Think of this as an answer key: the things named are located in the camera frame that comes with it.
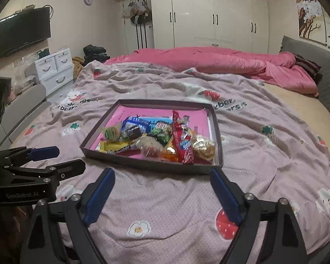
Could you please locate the dark chocolate packet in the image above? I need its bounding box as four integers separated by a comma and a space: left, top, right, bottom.
124, 125, 143, 141

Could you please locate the white drawer cabinet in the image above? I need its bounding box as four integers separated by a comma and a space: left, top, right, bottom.
25, 48, 74, 95

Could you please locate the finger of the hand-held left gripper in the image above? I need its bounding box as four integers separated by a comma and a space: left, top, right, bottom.
11, 159, 86, 183
0, 146, 60, 165

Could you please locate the dark striped pillow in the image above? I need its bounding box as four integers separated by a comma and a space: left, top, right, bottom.
293, 53, 322, 79

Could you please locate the black green pea packet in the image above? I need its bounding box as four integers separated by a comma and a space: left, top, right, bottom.
147, 121, 174, 146

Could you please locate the red snack packet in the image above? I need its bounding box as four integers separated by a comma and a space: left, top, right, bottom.
172, 110, 195, 165

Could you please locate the white wardrobe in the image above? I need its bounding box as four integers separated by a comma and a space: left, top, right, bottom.
104, 0, 270, 54

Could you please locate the pink quilt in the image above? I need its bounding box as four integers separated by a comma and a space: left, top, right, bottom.
103, 47, 319, 97

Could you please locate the round green cake packet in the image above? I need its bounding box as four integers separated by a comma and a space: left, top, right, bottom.
103, 125, 123, 143

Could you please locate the dark clothes pile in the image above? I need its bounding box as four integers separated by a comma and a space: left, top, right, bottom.
83, 44, 110, 65

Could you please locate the brown plush blanket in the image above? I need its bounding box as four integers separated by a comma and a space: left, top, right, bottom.
71, 56, 86, 81

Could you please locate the beige bed sheet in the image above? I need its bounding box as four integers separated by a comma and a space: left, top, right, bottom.
264, 84, 330, 160

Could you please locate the dark cardboard box tray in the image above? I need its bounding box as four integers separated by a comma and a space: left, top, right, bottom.
80, 99, 224, 175

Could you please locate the blue snack packet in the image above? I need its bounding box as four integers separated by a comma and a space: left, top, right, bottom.
121, 115, 154, 132

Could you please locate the black wall television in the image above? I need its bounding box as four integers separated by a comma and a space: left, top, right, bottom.
0, 7, 51, 59

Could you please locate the person's left forearm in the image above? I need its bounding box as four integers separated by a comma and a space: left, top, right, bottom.
0, 209, 28, 264

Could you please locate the yellow snack packet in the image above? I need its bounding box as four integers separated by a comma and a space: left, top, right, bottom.
95, 139, 138, 154

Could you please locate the orange snack packet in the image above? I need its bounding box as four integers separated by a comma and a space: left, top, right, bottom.
159, 137, 182, 163

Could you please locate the pink printed blanket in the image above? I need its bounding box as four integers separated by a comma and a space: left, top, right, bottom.
9, 60, 330, 264

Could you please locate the wall poster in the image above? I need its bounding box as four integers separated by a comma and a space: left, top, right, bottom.
294, 0, 330, 53

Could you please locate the door hanger with bags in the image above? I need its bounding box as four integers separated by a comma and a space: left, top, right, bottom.
121, 0, 153, 51

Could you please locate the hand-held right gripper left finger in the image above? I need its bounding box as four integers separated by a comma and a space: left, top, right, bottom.
19, 168, 116, 264

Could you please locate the golden crispy snack packet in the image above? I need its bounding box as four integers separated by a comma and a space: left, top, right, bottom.
191, 133, 216, 160

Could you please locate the clear snack packet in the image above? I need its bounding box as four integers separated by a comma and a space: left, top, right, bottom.
133, 135, 165, 158

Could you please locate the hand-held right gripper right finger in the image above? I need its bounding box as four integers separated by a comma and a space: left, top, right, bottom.
210, 168, 312, 264

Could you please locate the grey padded bench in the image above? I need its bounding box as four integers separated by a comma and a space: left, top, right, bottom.
0, 84, 53, 149

